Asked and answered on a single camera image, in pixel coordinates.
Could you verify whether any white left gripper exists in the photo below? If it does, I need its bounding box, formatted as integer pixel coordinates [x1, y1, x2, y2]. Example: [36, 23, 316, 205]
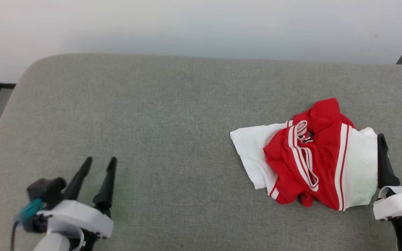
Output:
[35, 157, 117, 241]

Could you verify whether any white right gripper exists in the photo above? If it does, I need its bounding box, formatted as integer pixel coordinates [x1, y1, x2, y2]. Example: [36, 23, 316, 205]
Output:
[373, 134, 402, 221]

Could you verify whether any red and white jersey shirt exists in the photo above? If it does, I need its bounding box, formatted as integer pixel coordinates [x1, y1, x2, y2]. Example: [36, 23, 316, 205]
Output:
[230, 98, 379, 212]

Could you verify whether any teal cable connector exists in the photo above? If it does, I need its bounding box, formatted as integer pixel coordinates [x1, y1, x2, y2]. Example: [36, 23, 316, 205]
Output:
[15, 198, 44, 223]

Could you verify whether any black camera cable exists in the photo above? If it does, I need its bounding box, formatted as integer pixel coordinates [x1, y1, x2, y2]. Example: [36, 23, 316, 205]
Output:
[10, 221, 20, 251]

